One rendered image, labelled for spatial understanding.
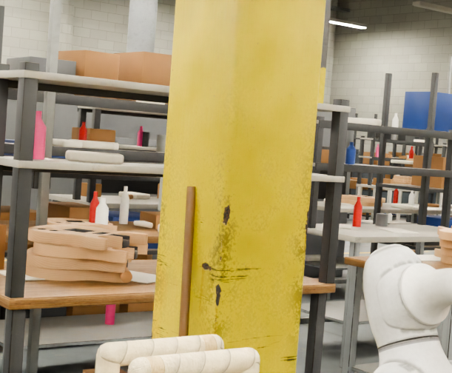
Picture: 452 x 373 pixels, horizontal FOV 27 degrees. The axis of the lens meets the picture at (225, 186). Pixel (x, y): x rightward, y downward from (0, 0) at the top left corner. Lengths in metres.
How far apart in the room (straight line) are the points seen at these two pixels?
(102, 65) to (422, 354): 5.11
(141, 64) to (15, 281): 3.55
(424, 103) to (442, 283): 7.16
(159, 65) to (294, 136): 4.36
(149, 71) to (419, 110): 3.01
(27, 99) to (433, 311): 1.95
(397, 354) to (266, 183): 0.82
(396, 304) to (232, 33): 0.91
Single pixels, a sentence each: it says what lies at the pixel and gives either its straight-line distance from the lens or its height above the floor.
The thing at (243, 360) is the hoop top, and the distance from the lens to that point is 1.24.
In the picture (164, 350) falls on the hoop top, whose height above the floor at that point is 1.20.
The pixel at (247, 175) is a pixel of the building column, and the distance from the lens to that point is 2.20.
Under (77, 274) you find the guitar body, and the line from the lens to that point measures 3.61.
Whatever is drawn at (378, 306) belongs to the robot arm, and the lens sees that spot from 1.55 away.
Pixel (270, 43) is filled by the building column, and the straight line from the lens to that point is 2.24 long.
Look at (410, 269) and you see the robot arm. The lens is 1.53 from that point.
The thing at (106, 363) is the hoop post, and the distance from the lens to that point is 1.23.
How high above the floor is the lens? 1.49
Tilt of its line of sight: 3 degrees down
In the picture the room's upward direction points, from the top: 4 degrees clockwise
